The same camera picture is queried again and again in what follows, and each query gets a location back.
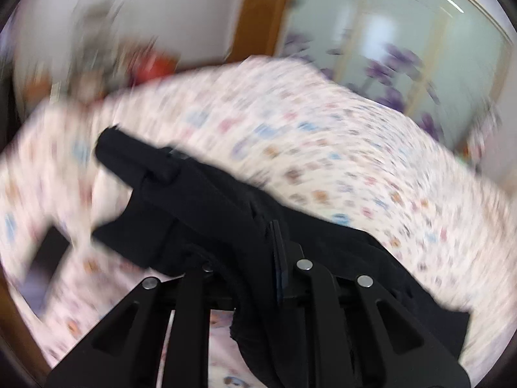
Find black pants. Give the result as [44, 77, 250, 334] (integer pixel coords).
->
[92, 126, 471, 388]

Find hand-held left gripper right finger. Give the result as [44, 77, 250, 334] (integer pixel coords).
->
[269, 220, 471, 388]

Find dark flat device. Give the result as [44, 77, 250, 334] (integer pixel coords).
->
[19, 224, 72, 317]

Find bed frame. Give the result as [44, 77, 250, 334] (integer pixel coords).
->
[0, 266, 51, 374]

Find printed fleece blanket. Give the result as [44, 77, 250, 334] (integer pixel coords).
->
[0, 54, 517, 388]

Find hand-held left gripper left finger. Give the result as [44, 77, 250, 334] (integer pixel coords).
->
[46, 263, 216, 388]

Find red object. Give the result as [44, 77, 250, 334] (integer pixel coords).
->
[135, 54, 179, 84]

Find wooden door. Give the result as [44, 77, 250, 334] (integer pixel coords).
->
[225, 0, 300, 64]

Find wardrobe with flowered glass doors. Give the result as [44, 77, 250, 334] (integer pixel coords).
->
[279, 0, 514, 143]

